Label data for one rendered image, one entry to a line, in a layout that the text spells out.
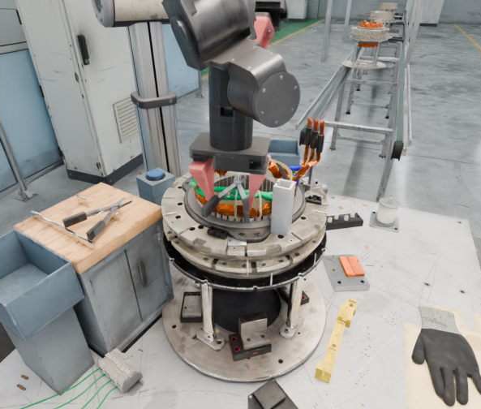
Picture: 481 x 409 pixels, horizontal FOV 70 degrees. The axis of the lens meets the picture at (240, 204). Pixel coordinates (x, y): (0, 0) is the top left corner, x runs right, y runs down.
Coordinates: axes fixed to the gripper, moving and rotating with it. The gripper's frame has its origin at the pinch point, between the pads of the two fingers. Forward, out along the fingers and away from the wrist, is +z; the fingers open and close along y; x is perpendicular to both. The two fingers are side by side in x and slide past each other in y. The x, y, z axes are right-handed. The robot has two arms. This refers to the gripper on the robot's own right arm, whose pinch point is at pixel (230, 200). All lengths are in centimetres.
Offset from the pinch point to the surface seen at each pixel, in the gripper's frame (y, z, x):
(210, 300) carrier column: -4.2, 24.0, 1.7
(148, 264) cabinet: -19.3, 22.9, 7.6
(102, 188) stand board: -32.1, 10.9, 16.6
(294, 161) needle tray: 8.5, 11.5, 41.0
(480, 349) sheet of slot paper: 53, 38, 12
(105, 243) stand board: -22.0, 11.1, -0.6
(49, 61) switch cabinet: -168, 19, 186
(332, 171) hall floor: 43, 111, 247
